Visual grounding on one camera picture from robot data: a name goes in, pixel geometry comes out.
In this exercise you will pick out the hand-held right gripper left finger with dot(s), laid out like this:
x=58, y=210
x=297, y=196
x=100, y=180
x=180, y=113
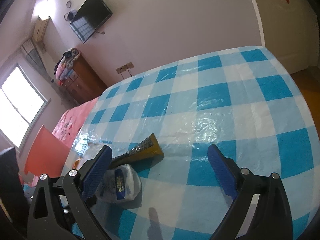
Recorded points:
x=97, y=175

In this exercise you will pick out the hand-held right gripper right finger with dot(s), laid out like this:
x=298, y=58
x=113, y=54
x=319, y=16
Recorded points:
x=222, y=172

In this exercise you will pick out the plastic wrapper blue print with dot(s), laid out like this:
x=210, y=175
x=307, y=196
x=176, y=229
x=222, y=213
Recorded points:
x=122, y=183

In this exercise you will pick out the yellow box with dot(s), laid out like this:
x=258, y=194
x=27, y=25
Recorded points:
x=147, y=151

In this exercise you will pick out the pink printed blanket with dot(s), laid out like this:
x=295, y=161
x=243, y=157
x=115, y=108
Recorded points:
x=72, y=120

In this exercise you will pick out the blue checkered tablecloth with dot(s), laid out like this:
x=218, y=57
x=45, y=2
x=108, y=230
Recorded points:
x=212, y=110

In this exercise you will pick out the black boxy object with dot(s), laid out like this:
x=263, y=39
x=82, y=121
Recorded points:
x=11, y=187

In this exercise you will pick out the brown wooden dresser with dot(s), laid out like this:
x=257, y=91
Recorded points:
x=85, y=82

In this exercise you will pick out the bright window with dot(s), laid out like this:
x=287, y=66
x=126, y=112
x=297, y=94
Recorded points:
x=20, y=105

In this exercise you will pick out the pile of folded clothes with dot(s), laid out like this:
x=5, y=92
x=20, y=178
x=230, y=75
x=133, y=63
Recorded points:
x=65, y=65

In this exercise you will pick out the grey curtain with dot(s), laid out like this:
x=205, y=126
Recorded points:
x=35, y=60

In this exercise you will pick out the white door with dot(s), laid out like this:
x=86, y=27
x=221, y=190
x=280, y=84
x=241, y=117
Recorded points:
x=282, y=25

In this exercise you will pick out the wall socket panel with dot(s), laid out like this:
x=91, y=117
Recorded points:
x=125, y=68

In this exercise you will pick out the wall air conditioner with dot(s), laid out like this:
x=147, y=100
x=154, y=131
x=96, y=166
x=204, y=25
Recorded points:
x=41, y=28

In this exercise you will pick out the black wall television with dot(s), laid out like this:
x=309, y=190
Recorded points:
x=91, y=17

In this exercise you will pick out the small dark wall box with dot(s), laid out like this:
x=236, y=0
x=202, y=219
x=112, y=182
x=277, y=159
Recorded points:
x=72, y=13

